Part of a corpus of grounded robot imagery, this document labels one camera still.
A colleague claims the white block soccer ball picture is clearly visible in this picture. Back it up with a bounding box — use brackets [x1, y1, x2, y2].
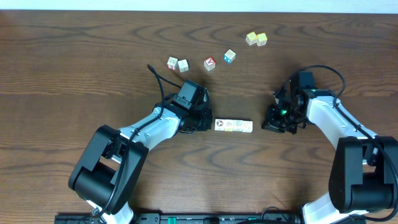
[215, 119, 225, 131]

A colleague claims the green edged alphabet block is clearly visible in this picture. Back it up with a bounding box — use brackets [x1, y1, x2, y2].
[224, 119, 234, 131]

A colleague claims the white block dragonfly picture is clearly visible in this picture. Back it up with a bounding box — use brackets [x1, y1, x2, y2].
[243, 121, 253, 133]

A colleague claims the white block red edge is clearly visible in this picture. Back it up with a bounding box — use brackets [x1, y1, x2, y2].
[233, 119, 244, 132]

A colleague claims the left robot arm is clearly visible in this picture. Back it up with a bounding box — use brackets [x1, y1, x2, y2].
[68, 103, 213, 223]

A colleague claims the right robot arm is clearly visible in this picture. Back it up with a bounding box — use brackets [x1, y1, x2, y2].
[262, 87, 397, 223]

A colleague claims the white block plain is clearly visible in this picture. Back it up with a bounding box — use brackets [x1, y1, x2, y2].
[177, 59, 189, 72]

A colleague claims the red letter A block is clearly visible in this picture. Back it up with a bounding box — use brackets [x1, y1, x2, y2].
[204, 57, 216, 71]

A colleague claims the white block red side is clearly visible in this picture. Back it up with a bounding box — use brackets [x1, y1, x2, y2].
[167, 57, 178, 70]

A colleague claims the blue edged alphabet block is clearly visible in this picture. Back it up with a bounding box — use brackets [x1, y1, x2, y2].
[224, 49, 236, 63]

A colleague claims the yellow block right of pair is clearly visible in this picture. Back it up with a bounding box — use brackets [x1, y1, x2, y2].
[256, 32, 268, 47]

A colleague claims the yellow block of pair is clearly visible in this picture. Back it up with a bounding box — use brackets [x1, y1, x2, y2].
[256, 32, 268, 47]
[246, 32, 257, 45]

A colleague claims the yellow block left of pair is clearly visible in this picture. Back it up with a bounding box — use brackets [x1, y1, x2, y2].
[246, 32, 257, 45]

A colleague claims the right black cable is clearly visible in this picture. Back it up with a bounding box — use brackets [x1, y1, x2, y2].
[273, 64, 398, 223]

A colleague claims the black cable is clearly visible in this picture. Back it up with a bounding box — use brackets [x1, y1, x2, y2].
[273, 64, 398, 223]
[91, 63, 184, 223]

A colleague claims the left black cable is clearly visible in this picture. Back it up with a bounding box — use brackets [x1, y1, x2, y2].
[91, 63, 184, 223]

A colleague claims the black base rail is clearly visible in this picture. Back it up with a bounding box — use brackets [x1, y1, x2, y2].
[53, 212, 302, 224]

